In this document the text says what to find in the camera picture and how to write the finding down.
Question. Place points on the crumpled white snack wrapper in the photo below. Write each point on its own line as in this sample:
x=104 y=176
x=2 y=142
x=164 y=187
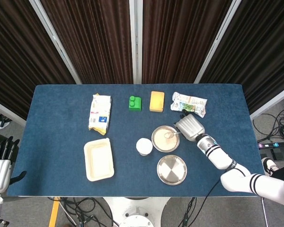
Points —
x=189 y=101

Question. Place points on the white floral paper cup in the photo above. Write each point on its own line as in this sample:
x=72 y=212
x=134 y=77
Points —
x=144 y=145

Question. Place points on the dark brown curtain panel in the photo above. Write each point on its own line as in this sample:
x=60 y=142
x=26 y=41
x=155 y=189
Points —
x=180 y=42
x=262 y=59
x=14 y=59
x=97 y=42

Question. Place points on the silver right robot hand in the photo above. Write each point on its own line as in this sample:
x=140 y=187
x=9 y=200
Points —
x=191 y=127

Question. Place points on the yellow sponge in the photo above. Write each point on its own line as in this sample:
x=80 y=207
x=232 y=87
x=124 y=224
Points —
x=157 y=101

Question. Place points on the green toy block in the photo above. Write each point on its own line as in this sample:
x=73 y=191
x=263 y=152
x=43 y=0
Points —
x=137 y=105

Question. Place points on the metal bowl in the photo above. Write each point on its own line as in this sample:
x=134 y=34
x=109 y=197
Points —
x=166 y=150

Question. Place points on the black white sneaker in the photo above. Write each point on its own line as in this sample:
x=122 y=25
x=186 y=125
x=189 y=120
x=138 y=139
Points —
x=269 y=166

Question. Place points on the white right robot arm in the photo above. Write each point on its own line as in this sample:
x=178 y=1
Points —
x=217 y=153

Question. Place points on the white partition post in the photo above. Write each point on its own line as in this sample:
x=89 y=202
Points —
x=217 y=40
x=136 y=42
x=56 y=40

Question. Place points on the yellow floor tape strip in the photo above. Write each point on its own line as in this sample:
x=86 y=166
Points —
x=54 y=212

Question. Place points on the small metal spoon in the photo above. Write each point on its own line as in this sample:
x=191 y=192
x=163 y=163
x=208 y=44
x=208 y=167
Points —
x=167 y=135

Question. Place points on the black foot pedals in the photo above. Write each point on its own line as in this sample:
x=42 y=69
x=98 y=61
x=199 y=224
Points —
x=278 y=153

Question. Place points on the cream plastic food container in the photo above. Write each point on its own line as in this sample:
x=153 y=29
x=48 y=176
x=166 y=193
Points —
x=99 y=160

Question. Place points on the blue felt table cover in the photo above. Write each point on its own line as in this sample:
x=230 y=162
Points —
x=61 y=118

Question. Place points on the white partition base rail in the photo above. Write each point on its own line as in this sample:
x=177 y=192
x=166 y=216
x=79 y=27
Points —
x=272 y=106
x=7 y=112

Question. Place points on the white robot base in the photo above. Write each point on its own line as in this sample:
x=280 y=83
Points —
x=135 y=208

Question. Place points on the flat metal plate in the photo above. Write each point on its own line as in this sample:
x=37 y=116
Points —
x=171 y=170

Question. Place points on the white yellow flour bag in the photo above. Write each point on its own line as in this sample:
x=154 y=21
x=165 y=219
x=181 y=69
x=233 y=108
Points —
x=99 y=111

